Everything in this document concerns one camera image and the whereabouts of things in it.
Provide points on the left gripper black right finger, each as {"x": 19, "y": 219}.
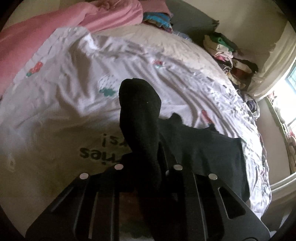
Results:
{"x": 200, "y": 207}

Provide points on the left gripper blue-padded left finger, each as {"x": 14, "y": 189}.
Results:
{"x": 87, "y": 209}

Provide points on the black sweater with orange cuffs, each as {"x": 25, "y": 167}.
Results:
{"x": 204, "y": 151}

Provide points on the striped folded clothes pile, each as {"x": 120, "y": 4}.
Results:
{"x": 160, "y": 20}

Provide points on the white patterned duvet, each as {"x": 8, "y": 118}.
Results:
{"x": 60, "y": 115}

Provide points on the cream curtain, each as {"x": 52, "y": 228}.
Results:
{"x": 276, "y": 66}

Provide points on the pink blanket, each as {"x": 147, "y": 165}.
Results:
{"x": 19, "y": 42}

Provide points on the grey padded headboard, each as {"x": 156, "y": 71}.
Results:
{"x": 191, "y": 21}

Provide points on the window with frame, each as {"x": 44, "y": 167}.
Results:
{"x": 282, "y": 101}

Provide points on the folded clothes stack by wall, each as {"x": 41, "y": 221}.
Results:
{"x": 237, "y": 66}

